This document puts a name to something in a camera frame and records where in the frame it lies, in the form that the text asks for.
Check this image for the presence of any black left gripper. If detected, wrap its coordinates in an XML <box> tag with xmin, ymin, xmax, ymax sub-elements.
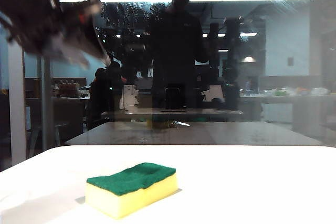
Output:
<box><xmin>49</xmin><ymin>0</ymin><xmax>114</xmax><ymax>71</ymax></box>

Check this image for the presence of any yellow sponge with green scourer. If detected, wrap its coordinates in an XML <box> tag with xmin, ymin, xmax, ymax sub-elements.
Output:
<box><xmin>85</xmin><ymin>162</ymin><xmax>179</xmax><ymax>220</ymax></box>

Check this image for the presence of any grey metal pole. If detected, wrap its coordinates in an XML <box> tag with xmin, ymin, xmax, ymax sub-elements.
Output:
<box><xmin>39</xmin><ymin>53</ymin><xmax>55</xmax><ymax>152</ymax></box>

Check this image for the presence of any large glass pane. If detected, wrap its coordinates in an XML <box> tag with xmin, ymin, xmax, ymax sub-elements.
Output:
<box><xmin>0</xmin><ymin>0</ymin><xmax>336</xmax><ymax>148</ymax></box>

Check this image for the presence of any white frame pillar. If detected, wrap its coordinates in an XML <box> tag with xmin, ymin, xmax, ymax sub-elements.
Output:
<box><xmin>7</xmin><ymin>41</ymin><xmax>27</xmax><ymax>166</ymax></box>

